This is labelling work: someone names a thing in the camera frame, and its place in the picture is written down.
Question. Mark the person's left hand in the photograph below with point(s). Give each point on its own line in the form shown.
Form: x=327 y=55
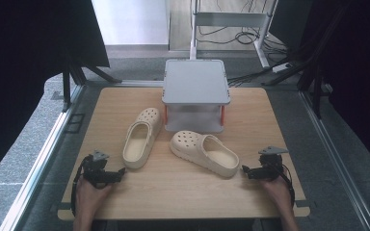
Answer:
x=88 y=199

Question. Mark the black tripod stand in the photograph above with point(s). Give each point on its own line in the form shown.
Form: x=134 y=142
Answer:
x=311 y=77
x=77 y=75

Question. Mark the dark curtain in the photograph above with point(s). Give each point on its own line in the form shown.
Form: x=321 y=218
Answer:
x=25 y=64
x=350 y=70

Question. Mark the cream clog shoe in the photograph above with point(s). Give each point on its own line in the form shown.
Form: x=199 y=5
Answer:
x=141 y=139
x=202 y=152

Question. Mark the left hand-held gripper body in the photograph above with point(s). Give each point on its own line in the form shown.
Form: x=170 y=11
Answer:
x=100 y=173

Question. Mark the person's right hand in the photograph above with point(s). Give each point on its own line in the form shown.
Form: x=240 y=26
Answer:
x=277 y=192

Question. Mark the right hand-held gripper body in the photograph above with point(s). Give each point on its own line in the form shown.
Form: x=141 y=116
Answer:
x=268 y=166

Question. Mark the grey two-tier shoe rack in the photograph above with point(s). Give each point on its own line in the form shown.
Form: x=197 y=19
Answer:
x=195 y=86

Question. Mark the aluminium frame rail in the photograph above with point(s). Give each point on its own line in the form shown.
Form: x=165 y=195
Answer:
x=337 y=160
x=40 y=160

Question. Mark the white metal stand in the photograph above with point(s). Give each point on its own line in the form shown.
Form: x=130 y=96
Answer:
x=228 y=22

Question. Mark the white power strip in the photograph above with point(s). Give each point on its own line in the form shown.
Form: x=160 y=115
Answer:
x=281 y=67

